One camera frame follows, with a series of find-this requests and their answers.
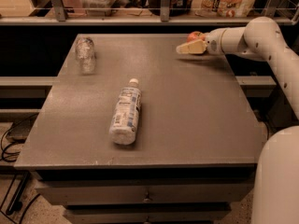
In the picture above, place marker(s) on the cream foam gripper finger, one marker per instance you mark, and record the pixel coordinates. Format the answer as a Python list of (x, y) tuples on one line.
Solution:
[(196, 46)]

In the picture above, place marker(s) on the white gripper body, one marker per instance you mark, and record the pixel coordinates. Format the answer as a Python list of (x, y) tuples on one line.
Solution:
[(213, 44)]

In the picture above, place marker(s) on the red apple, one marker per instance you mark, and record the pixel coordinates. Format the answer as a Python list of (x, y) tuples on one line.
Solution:
[(196, 35)]

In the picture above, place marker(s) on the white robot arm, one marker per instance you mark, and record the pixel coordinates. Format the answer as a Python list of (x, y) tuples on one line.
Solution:
[(276, 186)]

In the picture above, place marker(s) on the labelled plastic water bottle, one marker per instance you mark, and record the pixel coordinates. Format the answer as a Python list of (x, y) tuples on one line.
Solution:
[(124, 124)]

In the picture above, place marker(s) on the clear plastic container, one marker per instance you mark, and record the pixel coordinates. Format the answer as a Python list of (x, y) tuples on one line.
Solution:
[(97, 7)]

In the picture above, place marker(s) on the grey drawer cabinet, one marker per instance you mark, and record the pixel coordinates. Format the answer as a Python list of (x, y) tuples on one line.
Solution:
[(196, 147)]

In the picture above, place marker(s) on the clear crumpled plastic bottle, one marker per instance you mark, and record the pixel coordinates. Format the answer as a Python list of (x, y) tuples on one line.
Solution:
[(85, 55)]

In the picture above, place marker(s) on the black power adapter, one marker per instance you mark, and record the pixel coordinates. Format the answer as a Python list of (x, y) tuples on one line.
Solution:
[(19, 131)]

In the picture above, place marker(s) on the grey metal shelf rail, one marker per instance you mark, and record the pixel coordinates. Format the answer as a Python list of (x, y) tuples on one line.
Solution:
[(137, 13)]

